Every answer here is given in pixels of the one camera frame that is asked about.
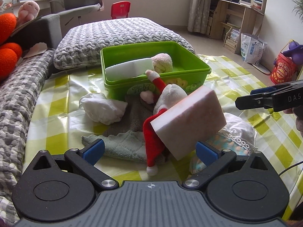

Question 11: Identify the santa plush doll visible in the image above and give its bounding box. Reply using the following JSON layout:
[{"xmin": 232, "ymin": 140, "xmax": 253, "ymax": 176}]
[{"xmin": 140, "ymin": 70, "xmax": 187, "ymax": 176}]

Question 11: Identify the white paper piece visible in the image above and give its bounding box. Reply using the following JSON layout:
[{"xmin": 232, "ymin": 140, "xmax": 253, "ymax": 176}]
[{"xmin": 23, "ymin": 42, "xmax": 48, "ymax": 58}]

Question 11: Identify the grey sofa armrest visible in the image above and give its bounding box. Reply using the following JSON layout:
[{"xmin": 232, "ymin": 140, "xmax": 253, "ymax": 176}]
[{"xmin": 7, "ymin": 14, "xmax": 62, "ymax": 50}]

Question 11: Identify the purple plush toy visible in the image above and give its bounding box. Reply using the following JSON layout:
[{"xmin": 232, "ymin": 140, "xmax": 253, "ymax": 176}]
[{"xmin": 283, "ymin": 40, "xmax": 303, "ymax": 66}]

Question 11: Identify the beige curtain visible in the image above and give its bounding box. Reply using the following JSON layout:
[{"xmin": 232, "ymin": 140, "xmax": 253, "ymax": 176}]
[{"xmin": 187, "ymin": 0, "xmax": 211, "ymax": 34}]

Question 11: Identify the person right hand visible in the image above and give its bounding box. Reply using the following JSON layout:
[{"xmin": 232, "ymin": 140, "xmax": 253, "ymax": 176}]
[{"xmin": 283, "ymin": 106, "xmax": 303, "ymax": 137}]

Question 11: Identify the white paper bag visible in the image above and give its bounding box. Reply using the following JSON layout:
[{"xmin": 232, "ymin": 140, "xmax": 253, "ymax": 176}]
[{"xmin": 240, "ymin": 33, "xmax": 267, "ymax": 65}]

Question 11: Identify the red plastic chair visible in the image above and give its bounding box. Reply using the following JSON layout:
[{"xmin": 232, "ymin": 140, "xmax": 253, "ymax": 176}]
[{"xmin": 110, "ymin": 1, "xmax": 131, "ymax": 19}]

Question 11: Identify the red yellow drum bucket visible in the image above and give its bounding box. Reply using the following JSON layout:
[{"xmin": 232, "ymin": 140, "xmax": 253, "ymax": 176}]
[{"xmin": 270, "ymin": 52, "xmax": 298, "ymax": 85}]

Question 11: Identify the green checkered tablecloth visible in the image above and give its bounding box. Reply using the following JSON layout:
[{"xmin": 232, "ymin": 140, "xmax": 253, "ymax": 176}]
[{"xmin": 24, "ymin": 55, "xmax": 302, "ymax": 219}]

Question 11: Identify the grey office chair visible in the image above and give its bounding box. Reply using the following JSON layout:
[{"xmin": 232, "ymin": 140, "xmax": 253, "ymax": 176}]
[{"xmin": 50, "ymin": 0, "xmax": 104, "ymax": 29}]

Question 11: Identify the grey quilted cushion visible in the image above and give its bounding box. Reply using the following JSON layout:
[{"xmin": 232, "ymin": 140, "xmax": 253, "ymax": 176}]
[{"xmin": 53, "ymin": 17, "xmax": 195, "ymax": 70}]

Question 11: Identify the white cloth bundle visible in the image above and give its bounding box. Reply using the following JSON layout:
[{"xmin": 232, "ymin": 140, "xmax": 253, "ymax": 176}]
[{"xmin": 79, "ymin": 93, "xmax": 128, "ymax": 125}]

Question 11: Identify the green plastic bin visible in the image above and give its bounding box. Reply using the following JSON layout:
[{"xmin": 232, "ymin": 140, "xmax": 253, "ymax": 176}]
[{"xmin": 101, "ymin": 42, "xmax": 212, "ymax": 100}]

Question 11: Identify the orange carrot plush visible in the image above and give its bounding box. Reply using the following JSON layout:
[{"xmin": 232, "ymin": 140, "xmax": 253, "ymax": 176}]
[{"xmin": 0, "ymin": 13, "xmax": 23, "ymax": 82}]

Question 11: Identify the pink bunny plush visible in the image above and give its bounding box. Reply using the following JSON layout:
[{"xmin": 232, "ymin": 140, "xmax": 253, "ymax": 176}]
[{"xmin": 17, "ymin": 1, "xmax": 40, "ymax": 25}]

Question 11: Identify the wooden desk shelf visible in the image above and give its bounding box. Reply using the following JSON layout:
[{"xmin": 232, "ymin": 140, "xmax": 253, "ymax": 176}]
[{"xmin": 206, "ymin": 0, "xmax": 266, "ymax": 54}]

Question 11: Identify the grey green towel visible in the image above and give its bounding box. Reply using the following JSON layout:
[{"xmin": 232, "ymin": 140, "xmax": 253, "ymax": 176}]
[{"xmin": 82, "ymin": 95, "xmax": 152, "ymax": 163}]

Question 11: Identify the grey quilted sofa cover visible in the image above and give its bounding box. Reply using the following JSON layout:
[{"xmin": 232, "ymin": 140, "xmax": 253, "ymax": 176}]
[{"xmin": 0, "ymin": 49, "xmax": 54, "ymax": 226}]

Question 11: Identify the pink white sponge block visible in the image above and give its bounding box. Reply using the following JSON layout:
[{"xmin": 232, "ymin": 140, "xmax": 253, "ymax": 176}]
[{"xmin": 151, "ymin": 86, "xmax": 226, "ymax": 160}]

